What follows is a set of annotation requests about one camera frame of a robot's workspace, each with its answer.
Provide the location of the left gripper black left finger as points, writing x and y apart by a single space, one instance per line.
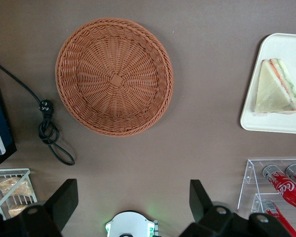
59 209

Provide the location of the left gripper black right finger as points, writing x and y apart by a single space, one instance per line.
209 217

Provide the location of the triangular sandwich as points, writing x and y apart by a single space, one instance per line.
271 93

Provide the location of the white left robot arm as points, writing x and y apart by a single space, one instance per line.
128 222

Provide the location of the brown round wicker basket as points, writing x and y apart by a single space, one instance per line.
113 81

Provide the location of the cream plastic tray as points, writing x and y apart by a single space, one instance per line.
286 49

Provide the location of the clear bagged pastry pack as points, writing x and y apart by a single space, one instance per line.
13 186
17 209

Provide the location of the clear acrylic bottle rack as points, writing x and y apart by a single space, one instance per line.
247 172

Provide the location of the black yellow sealing machine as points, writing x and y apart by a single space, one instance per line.
8 148

